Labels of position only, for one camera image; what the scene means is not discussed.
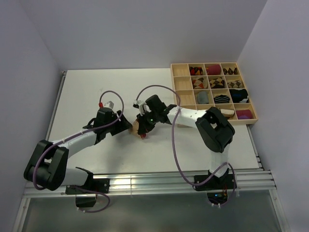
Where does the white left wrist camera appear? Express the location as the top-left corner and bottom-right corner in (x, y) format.
(98, 101), (114, 110)

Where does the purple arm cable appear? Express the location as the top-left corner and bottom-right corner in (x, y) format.
(135, 85), (239, 207)
(32, 90), (124, 214)

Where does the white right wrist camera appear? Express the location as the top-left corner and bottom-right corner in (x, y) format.
(133, 100), (150, 116)

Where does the brown tan argyle rolled sock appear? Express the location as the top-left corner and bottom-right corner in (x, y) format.
(209, 77), (225, 89)

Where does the magenta purple rolled sock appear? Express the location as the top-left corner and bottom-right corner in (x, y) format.
(236, 109), (253, 120)

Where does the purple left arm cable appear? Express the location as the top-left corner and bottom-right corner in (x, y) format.
(32, 90), (124, 214)

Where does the tan sock with purple stripes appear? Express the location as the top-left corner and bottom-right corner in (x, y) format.
(129, 120), (146, 139)

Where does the brown white argyle rolled sock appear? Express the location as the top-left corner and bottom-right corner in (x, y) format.
(223, 67), (239, 75)

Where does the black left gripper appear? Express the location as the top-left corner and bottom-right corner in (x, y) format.
(104, 110), (132, 136)

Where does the black blue rolled sock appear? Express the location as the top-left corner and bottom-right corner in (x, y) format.
(229, 89), (249, 103)

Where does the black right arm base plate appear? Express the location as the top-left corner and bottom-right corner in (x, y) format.
(193, 174), (237, 206)

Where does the wooden compartment tray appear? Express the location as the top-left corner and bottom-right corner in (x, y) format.
(170, 62), (258, 125)

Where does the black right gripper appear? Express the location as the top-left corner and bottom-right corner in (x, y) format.
(137, 110), (159, 134)

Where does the beige rolled sock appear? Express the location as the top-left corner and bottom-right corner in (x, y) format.
(220, 109), (235, 118)

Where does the red orange argyle rolled sock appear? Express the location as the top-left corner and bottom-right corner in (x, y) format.
(189, 66), (203, 75)

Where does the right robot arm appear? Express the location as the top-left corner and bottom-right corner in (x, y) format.
(133, 95), (235, 189)

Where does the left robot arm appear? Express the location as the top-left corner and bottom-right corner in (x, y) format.
(24, 107), (132, 193)

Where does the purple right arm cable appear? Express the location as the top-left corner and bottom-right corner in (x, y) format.
(135, 85), (239, 207)

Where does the grey brown argyle rolled sock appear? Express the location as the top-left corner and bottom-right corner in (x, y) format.
(227, 80), (244, 88)

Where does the black white striped rolled sock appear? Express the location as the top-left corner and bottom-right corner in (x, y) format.
(213, 94), (230, 104)

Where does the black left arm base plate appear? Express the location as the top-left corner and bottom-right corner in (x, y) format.
(65, 178), (110, 210)

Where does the tan orange argyle sock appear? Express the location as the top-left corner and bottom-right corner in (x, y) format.
(191, 76), (208, 89)

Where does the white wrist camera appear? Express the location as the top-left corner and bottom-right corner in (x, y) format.
(133, 100), (150, 116)
(98, 101), (114, 110)

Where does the crimson rolled sock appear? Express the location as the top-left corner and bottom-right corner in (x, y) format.
(206, 64), (221, 75)

